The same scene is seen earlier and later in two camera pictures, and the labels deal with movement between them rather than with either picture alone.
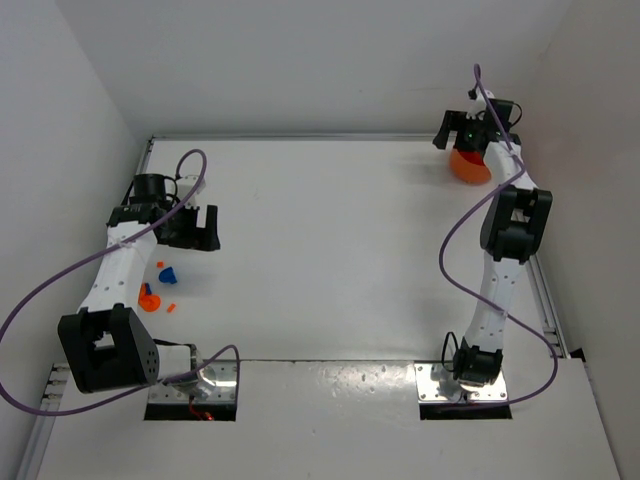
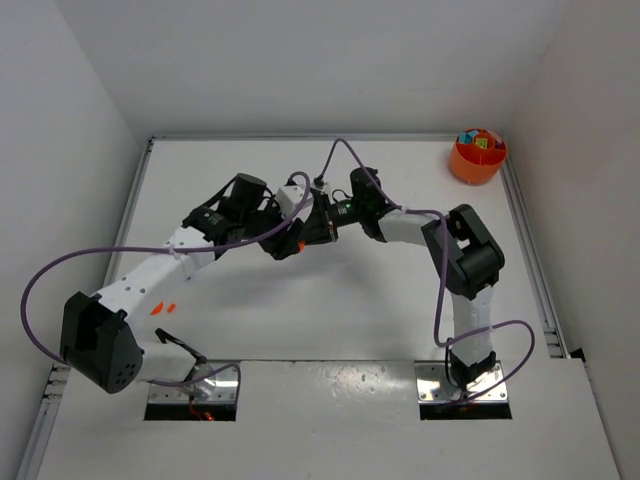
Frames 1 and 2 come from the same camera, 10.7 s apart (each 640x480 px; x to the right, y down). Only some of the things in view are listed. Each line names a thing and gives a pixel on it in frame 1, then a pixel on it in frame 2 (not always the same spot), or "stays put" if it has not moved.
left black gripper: (185, 228) → (279, 240)
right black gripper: (461, 130) → (323, 218)
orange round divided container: (469, 167) stays put
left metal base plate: (216, 383) stays put
